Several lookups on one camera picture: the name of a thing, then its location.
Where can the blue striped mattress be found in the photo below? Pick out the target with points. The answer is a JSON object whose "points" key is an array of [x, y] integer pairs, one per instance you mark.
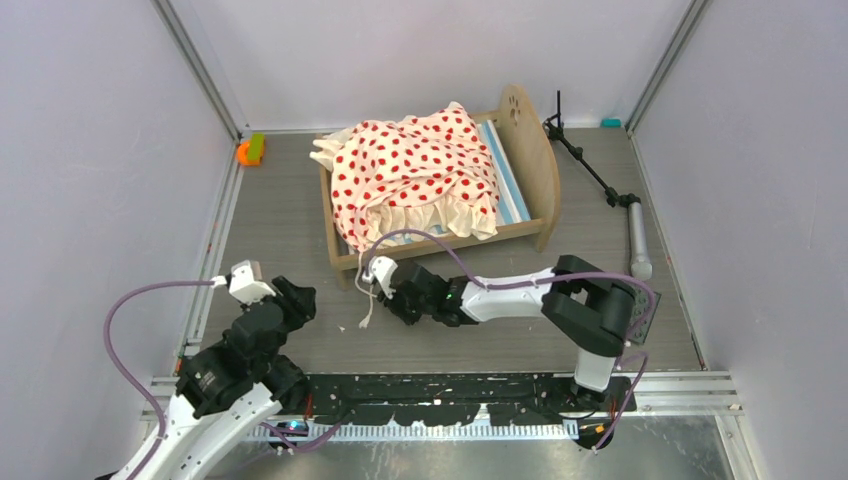
{"points": [[511, 207]]}

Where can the strawberry print ruffled blanket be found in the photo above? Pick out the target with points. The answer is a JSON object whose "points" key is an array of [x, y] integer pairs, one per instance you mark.
{"points": [[392, 181]]}

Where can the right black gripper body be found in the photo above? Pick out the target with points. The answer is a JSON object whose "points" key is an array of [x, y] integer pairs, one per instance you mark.
{"points": [[410, 312]]}

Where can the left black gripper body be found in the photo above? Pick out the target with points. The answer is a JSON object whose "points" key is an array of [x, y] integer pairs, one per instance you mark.
{"points": [[298, 311]]}

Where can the orange green toy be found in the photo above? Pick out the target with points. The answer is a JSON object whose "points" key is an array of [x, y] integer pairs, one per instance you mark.
{"points": [[250, 152]]}

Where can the wooden pet bed frame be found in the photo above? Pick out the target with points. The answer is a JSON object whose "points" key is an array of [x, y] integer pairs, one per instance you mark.
{"points": [[533, 162]]}

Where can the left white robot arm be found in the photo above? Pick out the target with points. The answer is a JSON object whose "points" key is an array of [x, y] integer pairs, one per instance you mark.
{"points": [[225, 390]]}

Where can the black perforated pad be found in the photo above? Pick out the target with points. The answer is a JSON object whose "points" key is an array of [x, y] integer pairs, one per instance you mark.
{"points": [[642, 315]]}

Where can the teal small block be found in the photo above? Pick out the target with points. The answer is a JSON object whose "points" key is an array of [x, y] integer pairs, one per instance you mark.
{"points": [[613, 123]]}

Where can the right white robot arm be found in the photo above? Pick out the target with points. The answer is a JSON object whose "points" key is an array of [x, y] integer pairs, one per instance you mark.
{"points": [[591, 307]]}

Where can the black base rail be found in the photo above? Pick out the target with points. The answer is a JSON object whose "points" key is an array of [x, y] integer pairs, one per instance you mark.
{"points": [[488, 406]]}

